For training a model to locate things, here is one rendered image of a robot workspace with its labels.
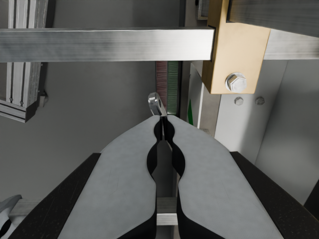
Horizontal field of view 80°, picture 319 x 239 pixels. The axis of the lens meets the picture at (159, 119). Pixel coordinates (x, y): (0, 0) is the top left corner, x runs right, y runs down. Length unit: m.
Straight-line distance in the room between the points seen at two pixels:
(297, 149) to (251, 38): 0.31
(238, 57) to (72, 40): 0.16
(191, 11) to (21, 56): 0.24
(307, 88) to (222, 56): 0.28
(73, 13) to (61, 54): 0.88
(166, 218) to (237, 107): 0.31
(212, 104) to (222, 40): 0.20
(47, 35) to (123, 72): 0.88
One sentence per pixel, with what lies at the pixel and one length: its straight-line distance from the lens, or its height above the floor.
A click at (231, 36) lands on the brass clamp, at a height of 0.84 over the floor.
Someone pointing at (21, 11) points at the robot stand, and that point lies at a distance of 0.95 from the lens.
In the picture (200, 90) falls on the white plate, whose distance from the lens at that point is 0.27.
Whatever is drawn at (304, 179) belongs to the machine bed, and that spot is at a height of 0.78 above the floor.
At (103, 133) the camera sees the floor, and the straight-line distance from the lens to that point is 1.31.
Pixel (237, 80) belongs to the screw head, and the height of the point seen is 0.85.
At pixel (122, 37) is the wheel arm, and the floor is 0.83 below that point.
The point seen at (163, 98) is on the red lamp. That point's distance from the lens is 0.37.
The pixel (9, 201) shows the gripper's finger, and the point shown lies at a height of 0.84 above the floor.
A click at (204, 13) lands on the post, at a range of 0.30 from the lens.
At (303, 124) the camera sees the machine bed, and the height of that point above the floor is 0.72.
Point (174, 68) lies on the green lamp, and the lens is 0.35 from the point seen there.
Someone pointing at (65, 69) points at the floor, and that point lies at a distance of 1.19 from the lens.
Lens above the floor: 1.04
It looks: 60 degrees down
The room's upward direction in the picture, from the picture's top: 179 degrees clockwise
